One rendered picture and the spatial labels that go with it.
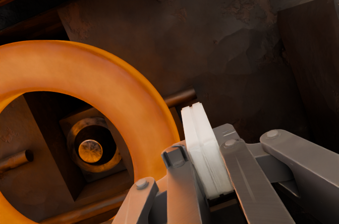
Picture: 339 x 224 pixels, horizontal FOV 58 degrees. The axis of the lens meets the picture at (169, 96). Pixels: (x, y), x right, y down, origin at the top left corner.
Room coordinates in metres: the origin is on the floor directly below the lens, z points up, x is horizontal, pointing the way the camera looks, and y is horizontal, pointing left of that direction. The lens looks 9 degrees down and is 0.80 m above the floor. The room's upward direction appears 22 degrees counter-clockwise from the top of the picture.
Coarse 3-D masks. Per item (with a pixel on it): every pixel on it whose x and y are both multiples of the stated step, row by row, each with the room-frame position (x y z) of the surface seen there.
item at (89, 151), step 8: (88, 128) 0.30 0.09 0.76; (96, 128) 0.30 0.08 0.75; (104, 128) 0.30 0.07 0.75; (80, 136) 0.30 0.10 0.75; (88, 136) 0.29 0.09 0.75; (96, 136) 0.29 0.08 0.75; (104, 136) 0.30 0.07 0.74; (80, 144) 0.29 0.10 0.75; (88, 144) 0.29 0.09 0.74; (96, 144) 0.29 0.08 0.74; (104, 144) 0.29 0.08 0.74; (112, 144) 0.30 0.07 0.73; (80, 152) 0.29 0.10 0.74; (88, 152) 0.29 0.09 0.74; (96, 152) 0.29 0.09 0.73; (104, 152) 0.29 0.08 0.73; (112, 152) 0.30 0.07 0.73; (88, 160) 0.29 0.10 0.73; (96, 160) 0.29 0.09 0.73; (104, 160) 0.30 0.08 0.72
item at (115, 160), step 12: (84, 108) 0.33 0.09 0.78; (60, 120) 0.31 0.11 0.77; (72, 120) 0.31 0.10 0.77; (84, 120) 0.31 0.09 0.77; (96, 120) 0.31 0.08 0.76; (72, 132) 0.31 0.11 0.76; (72, 144) 0.31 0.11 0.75; (72, 156) 0.31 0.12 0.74; (120, 156) 0.31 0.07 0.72; (84, 168) 0.31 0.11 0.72; (96, 168) 0.31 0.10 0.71; (108, 168) 0.31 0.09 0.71; (120, 168) 0.31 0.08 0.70
